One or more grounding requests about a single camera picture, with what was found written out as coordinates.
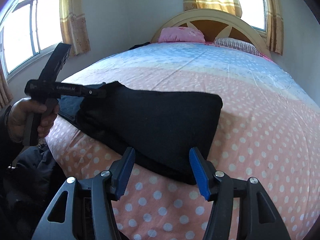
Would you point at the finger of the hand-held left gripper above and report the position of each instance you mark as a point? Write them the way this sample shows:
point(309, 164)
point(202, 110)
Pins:
point(95, 92)

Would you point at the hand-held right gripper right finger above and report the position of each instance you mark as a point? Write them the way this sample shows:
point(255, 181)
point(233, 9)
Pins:
point(199, 175)

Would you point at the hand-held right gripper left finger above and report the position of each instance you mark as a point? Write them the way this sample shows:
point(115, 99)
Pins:
point(125, 173)

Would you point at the black pants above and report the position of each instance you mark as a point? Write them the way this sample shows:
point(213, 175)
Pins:
point(155, 125)

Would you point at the person's left forearm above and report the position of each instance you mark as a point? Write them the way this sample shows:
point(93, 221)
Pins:
point(3, 132)

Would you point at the person's left hand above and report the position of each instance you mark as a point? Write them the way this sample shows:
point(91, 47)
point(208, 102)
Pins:
point(20, 113)

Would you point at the blue jeans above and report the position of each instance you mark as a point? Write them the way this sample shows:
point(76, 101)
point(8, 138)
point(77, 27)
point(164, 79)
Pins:
point(68, 107)

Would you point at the black bag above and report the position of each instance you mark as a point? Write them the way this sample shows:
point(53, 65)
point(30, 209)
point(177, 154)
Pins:
point(138, 46)

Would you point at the large side window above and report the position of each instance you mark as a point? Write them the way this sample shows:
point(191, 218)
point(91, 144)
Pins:
point(25, 30)

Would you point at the polka dot bed sheet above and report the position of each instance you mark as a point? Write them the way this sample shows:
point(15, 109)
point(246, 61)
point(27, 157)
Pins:
point(250, 130)

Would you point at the dark clothing pile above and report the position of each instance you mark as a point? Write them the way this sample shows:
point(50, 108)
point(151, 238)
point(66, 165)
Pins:
point(27, 180)

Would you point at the pink pillow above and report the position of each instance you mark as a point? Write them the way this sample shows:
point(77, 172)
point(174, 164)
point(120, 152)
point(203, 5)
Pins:
point(181, 34)

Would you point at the striped pillow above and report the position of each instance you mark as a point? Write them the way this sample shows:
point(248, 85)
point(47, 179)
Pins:
point(237, 45)

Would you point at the cream wooden headboard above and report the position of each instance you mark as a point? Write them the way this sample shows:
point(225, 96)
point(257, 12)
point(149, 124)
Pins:
point(215, 17)

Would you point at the window behind headboard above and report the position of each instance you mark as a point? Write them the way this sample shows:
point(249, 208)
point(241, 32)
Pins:
point(252, 5)

